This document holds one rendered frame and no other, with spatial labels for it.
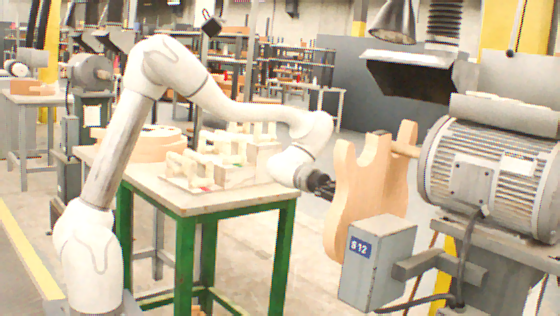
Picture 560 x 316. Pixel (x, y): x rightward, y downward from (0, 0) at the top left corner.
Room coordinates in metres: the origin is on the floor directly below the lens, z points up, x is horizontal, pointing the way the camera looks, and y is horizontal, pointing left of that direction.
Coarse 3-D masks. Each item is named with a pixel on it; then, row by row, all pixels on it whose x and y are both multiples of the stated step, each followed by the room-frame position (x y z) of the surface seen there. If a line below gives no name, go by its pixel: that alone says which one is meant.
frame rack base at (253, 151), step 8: (248, 136) 2.10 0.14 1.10; (232, 144) 2.02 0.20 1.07; (248, 144) 1.95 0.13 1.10; (256, 144) 1.94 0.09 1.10; (264, 144) 1.95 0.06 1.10; (280, 144) 2.00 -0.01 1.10; (232, 152) 2.02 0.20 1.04; (248, 152) 1.95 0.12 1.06; (256, 152) 1.91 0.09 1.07; (264, 152) 1.94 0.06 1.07; (272, 152) 1.97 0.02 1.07; (280, 152) 2.01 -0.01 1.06; (248, 160) 1.94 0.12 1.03; (256, 160) 1.91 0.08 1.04; (264, 160) 1.94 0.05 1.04; (256, 168) 1.91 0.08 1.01; (264, 168) 1.95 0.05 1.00; (256, 176) 1.92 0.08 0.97; (264, 176) 1.95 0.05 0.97; (256, 184) 1.92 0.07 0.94
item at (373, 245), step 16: (352, 224) 1.03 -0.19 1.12; (368, 224) 1.03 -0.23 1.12; (384, 224) 1.04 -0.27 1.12; (400, 224) 1.05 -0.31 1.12; (416, 224) 1.07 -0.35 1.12; (352, 240) 1.01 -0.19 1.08; (368, 240) 0.98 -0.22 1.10; (384, 240) 0.97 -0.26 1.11; (400, 240) 1.02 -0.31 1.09; (352, 256) 1.01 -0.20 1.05; (368, 256) 0.98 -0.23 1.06; (384, 256) 0.98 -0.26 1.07; (400, 256) 1.03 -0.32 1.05; (352, 272) 1.01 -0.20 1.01; (368, 272) 0.97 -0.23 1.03; (384, 272) 0.99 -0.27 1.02; (352, 288) 1.00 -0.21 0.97; (368, 288) 0.97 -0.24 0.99; (384, 288) 1.00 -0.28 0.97; (400, 288) 1.05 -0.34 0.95; (352, 304) 0.99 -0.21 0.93; (368, 304) 0.96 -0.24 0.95; (384, 304) 1.01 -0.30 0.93; (400, 304) 1.05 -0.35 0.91; (416, 304) 1.03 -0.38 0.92
